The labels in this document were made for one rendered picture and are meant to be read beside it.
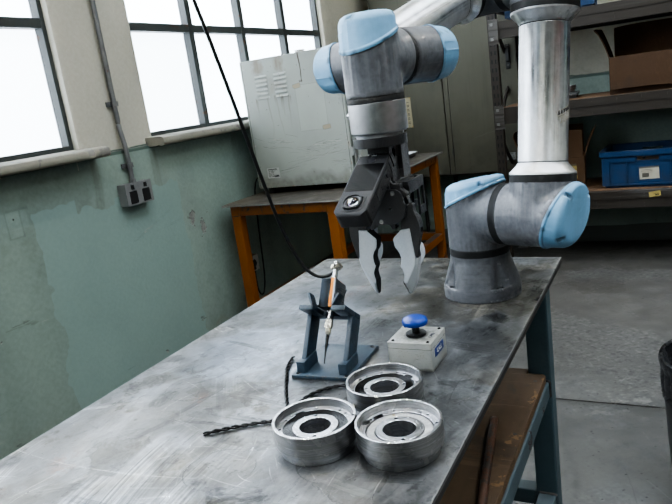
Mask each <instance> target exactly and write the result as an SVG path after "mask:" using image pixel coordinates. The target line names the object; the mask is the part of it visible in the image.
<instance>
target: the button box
mask: <svg viewBox="0 0 672 504"><path fill-rule="evenodd" d="M419 329H420V332H419V333H416V334H414V333H412V328H406V327H404V326H402V327H401V328H400V329H399V330H398V332H397V333H396V334H395V335H394V336H393V337H392V338H391V339H390V340H389V341H388V342H387V344H388V352H389V360H390V362H398V363H405V364H409V365H412V366H414V367H416V368H418V369H419V370H420V371H425V372H434V371H435V369H436V368H437V367H438V365H439V364H440V363H441V361H442V360H443V358H444V357H445V356H446V354H447V347H446V337H445V328H444V327H425V326H423V327H419Z"/></svg>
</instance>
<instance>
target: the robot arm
mask: <svg viewBox="0 0 672 504"><path fill-rule="evenodd" d="M505 11H510V18H511V19H512V20H513V21H514V22H515V23H517V25H518V26H519V66H518V163H517V165H516V166H515V167H514V168H513V169H512V171H511V172H510V173H509V183H505V181H506V179H505V177H504V175H503V174H492V175H486V176H480V177H476V178H471V179H467V180H463V181H459V182H456V183H453V184H451V185H449V186H448V187H447V188H446V190H445V206H444V208H445V209H446V218H447V228H448V238H449V248H450V262H449V266H448V271H447V275H446V280H445V284H444V288H445V296H446V298H447V299H449V300H451V301H453V302H457V303H462V304H491V303H498V302H503V301H506V300H510V299H512V298H515V297H517V296H518V295H519V294H521V292H522V280H521V277H520V275H519V272H518V270H517V268H516V265H515V263H514V261H513V258H512V256H511V253H510V245H516V246H530V247H541V248H544V249H549V248H566V247H569V246H571V245H573V244H574V243H575V242H576V241H577V240H578V239H579V238H580V236H581V234H582V232H583V231H584V229H585V226H586V224H587V220H588V217H589V211H590V195H589V194H588V193H589V191H588V188H587V187H586V185H585V184H583V183H581V182H579V181H577V171H576V170H575V169H574V168H573V167H572V166H571V165H570V164H569V162H568V143H569V85H570V28H571V21H572V19H573V18H574V17H575V16H576V15H577V14H578V13H579V12H580V0H411V1H410V2H408V3H406V4H405V5H403V6H401V7H400V8H398V9H397V10H395V11H392V10H389V9H375V10H367V11H361V12H356V13H352V14H348V15H346V16H344V17H342V18H341V19H340V21H339V23H338V33H339V34H338V38H339V43H337V42H334V43H331V44H330V45H328V46H324V47H322V48H321V49H320V50H319V51H318V52H317V54H316V55H315V58H314V62H313V72H314V76H315V80H316V81H317V83H318V85H319V86H320V88H321V89H323V90H324V91H325V92H327V93H331V94H337V93H342V94H346V100H347V105H348V114H347V119H348V120H350V128H351V135H353V136H354V137H356V138H355V139H353V142H354V149H357V150H362V149H367V151H368V156H363V157H360V158H359V159H358V161H357V163H356V166H355V168H354V170H353V172H352V174H351V176H350V178H349V181H348V183H347V185H346V187H345V189H344V191H343V193H342V196H341V198H340V200H339V202H338V204H337V206H336V208H335V210H334V214H335V216H336V218H337V220H338V222H339V224H340V226H341V228H349V232H350V237H351V240H352V243H353V246H354V249H355V252H356V255H357V257H358V258H359V261H360V264H361V266H362V269H363V271H364V273H365V275H366V277H367V279H368V280H369V282H370V284H371V285H372V287H373V288H374V290H375V291H376V292H377V293H380V292H381V277H380V273H379V266H380V260H381V258H382V255H383V243H382V242H381V236H380V235H379V234H378V226H379V225H390V226H391V228H392V229H396V228H398V227H399V222H401V230H400V231H399V232H398V233H397V235H396V236H395V237H394V238H393V242H394V245H395V248H396V250H397V251H398V252H399V253H400V256H401V264H400V266H401V268H402V270H403V272H404V281H403V282H404V285H405V286H406V288H407V290H408V292H409V293H413V292H414V290H415V288H416V285H417V283H418V280H419V275H420V266H421V263H422V261H423V259H424V257H425V247H424V244H423V243H422V242H421V240H422V235H423V223H422V219H421V216H420V215H419V214H422V213H424V212H425V211H427V209H426V200H425V190H424V181H423V174H417V175H412V174H411V169H410V160H409V151H408V137H407V132H404V130H406V129H407V128H408V119H407V110H406V101H405V98H404V97H405V95H404V86H403V85H407V84H414V83H421V82H435V81H436V80H438V79H443V78H445V77H447V76H448V75H450V74H451V73H452V71H453V70H454V69H455V67H456V65H457V62H458V58H459V47H458V42H457V40H456V38H455V36H454V35H453V33H452V32H451V31H450V30H449V29H451V28H452V27H454V26H455V25H457V24H459V25H462V24H467V23H469V22H471V21H473V20H474V19H475V18H478V17H481V16H485V15H490V14H494V13H500V12H505ZM349 105H351V106H349ZM420 186H421V190H422V199H423V204H421V199H420V190H419V187H420ZM415 190H417V198H418V199H415V198H414V191H415ZM417 205H418V207H419V213H417V212H416V206H417Z"/></svg>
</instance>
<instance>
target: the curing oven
mask: <svg viewBox="0 0 672 504"><path fill-rule="evenodd" d="M320 49H321V48H317V49H311V50H306V51H300V52H295V53H289V54H283V55H278V56H272V57H267V58H261V59H255V60H250V61H244V62H239V65H240V71H241V77H242V83H243V90H244V96H245V102H246V108H247V114H248V120H249V126H250V132H251V138H252V144H253V150H254V154H255V157H256V159H257V162H258V165H259V167H260V170H261V173H262V175H263V178H264V181H265V183H266V186H267V188H269V193H270V194H272V193H277V190H276V188H278V187H292V186H307V185H322V184H336V183H348V181H349V178H350V176H351V174H352V172H353V170H354V168H355V166H356V163H357V161H358V159H359V158H360V157H363V156H368V151H367V149H362V150H357V149H354V142H353V139H355V138H356V137H354V136H353V135H351V128H350V120H348V119H347V114H348V105H347V100H346V94H342V93H337V94H331V93H327V92H325V91H324V90H323V89H321V88H320V86H319V85H318V83H317V81H316V80H315V76H314V72H313V62H314V58H315V55H316V54H317V52H318V51H319V50H320Z"/></svg>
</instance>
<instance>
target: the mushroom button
mask: <svg viewBox="0 0 672 504"><path fill-rule="evenodd" d="M427 323H428V319H427V317H426V316H425V315H421V314H411V315H408V316H406V317H404V318H403V319H402V325H403V326H404V327H406V328H412V333H414V334H416V333H419V332H420V329H419V327H423V326H425V325H426V324H427Z"/></svg>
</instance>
